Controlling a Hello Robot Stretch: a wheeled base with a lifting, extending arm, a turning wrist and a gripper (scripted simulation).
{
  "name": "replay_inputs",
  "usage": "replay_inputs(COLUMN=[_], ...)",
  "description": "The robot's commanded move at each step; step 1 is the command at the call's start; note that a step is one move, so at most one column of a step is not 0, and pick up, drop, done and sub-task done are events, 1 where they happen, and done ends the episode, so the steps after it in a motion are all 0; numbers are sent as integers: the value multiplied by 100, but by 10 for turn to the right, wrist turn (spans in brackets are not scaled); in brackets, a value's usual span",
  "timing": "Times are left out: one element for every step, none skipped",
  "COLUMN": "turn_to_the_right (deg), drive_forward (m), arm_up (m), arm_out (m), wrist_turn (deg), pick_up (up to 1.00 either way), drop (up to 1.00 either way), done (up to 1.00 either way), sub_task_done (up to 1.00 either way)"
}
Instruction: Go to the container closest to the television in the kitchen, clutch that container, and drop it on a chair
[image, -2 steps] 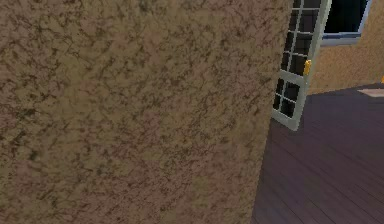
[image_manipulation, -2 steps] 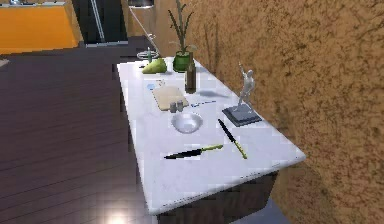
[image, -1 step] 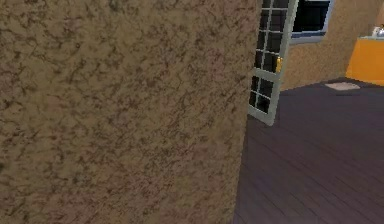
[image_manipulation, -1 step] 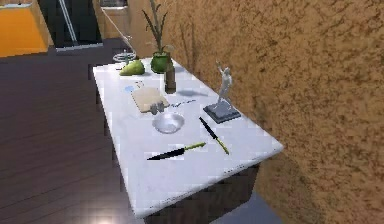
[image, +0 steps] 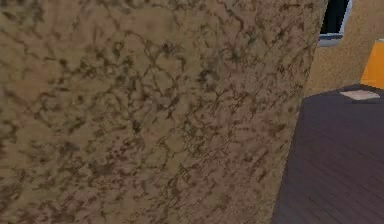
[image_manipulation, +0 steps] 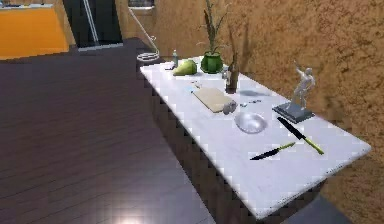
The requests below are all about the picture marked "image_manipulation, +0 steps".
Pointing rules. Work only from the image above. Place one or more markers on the beige cutting board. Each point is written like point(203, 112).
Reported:
point(213, 98)

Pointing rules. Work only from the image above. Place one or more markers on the black fridge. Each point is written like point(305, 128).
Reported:
point(95, 23)

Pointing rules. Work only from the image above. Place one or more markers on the dark brown vase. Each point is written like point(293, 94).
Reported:
point(232, 78)

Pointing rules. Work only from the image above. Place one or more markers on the silver figure statue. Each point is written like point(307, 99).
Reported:
point(298, 96)

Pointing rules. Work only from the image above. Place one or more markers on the green pear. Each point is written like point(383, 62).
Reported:
point(185, 68)

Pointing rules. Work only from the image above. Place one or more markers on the orange cabinet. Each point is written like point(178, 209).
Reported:
point(30, 31)

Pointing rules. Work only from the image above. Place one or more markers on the white top kitchen counter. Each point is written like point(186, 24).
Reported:
point(253, 173)

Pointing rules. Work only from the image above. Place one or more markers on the small grey bottle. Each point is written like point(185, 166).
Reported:
point(175, 58)

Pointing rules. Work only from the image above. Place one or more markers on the green pot house plant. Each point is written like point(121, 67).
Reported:
point(212, 61)

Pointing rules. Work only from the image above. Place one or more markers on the wall window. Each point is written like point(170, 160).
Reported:
point(141, 3)

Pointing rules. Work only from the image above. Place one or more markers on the white floor lamp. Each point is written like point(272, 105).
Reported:
point(146, 43)

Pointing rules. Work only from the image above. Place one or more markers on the clear glass bowl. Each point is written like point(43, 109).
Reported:
point(250, 122)

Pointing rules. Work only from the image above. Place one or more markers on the small grey salt shaker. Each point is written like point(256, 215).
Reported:
point(229, 107)

